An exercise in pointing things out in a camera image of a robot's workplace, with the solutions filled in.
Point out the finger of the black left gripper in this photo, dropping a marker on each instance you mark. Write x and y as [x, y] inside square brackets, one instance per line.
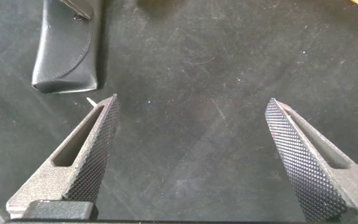
[79, 7]

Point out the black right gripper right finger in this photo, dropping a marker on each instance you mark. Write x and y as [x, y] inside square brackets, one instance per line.
[309, 168]

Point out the black leather pouch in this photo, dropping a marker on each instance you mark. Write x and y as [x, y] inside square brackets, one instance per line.
[64, 53]

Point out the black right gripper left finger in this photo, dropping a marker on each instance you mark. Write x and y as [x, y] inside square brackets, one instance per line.
[82, 168]

